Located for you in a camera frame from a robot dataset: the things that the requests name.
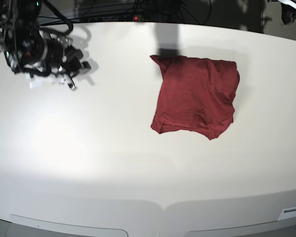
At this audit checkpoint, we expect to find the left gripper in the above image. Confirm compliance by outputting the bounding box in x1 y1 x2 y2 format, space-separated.
278 0 296 25

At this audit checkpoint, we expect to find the power strip with red switch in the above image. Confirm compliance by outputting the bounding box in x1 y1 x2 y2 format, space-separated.
82 14 143 23

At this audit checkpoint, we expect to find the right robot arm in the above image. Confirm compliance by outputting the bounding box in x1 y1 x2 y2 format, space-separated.
0 0 91 91

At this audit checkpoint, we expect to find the dark red long-sleeve shirt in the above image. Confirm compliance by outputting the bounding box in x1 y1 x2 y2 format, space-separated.
151 55 240 140

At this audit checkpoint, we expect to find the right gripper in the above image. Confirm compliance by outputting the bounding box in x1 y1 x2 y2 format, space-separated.
38 34 91 91

